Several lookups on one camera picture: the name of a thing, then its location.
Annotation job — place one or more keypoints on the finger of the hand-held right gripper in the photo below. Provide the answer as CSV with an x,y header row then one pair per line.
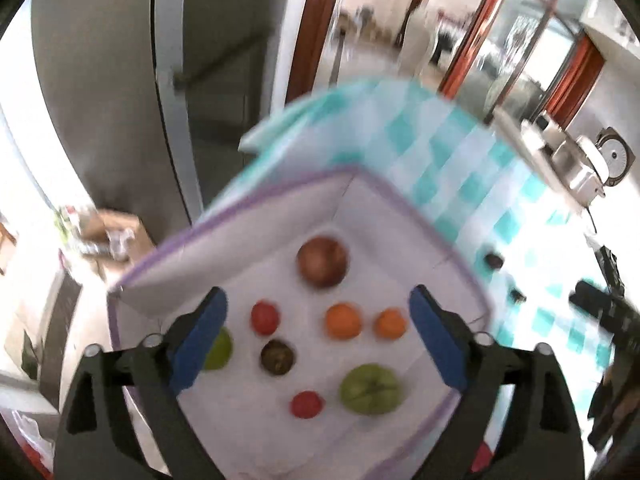
x,y
611,270
592,300

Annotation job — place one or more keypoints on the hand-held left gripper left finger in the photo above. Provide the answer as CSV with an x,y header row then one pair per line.
x,y
202,340

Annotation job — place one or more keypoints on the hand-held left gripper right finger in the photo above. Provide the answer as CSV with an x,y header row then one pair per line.
x,y
437,340

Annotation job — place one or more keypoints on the smooth green tomato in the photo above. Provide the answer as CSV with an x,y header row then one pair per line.
x,y
222,351

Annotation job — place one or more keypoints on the small orange kumquat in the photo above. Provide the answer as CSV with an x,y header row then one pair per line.
x,y
390,324
343,321

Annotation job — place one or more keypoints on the red cherry tomato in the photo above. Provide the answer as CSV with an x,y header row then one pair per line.
x,y
306,405
264,318

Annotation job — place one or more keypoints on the dark brown wrinkled fruit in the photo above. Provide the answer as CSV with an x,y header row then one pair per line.
x,y
276,357

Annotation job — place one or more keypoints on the green tomato with star calyx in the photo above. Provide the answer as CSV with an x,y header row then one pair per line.
x,y
371,390

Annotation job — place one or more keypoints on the purple storage box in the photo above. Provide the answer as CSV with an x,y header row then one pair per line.
x,y
240,265

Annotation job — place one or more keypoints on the red-brown round fruit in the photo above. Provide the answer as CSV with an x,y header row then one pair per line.
x,y
322,262

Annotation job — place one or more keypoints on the small dark dried fruit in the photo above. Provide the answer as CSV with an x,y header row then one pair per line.
x,y
517,294
493,260

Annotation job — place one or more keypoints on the white kitchen appliance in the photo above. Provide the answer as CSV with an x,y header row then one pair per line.
x,y
580,165

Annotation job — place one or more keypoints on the round dial scale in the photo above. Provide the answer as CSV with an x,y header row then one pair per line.
x,y
617,152

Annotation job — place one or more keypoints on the cardboard box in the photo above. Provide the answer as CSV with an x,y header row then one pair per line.
x,y
117,230

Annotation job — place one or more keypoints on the teal white checkered tablecloth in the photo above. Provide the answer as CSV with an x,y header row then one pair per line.
x,y
425,160

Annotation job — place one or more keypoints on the grey door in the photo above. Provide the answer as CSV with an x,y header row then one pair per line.
x,y
100,85

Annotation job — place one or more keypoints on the wooden glass door frame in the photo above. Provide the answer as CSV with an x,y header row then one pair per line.
x,y
477,25

